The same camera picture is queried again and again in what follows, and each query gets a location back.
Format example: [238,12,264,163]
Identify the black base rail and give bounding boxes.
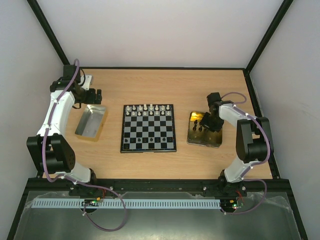
[25,177,291,196]

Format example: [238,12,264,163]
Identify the silver gold tin lid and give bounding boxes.
[74,104,108,142]

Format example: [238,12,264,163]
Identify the white slotted cable duct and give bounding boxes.
[31,198,221,210]

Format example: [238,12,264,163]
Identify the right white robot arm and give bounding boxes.
[200,92,274,196]

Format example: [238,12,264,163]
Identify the black silver chess board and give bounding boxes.
[120,103,177,154]

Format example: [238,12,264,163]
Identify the gold tin with black pieces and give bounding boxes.
[186,111,223,148]

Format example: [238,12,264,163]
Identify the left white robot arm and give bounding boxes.
[26,59,103,185]

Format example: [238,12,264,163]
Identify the black aluminium frame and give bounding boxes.
[7,0,308,240]

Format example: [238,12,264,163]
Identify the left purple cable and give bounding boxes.
[41,58,128,231]

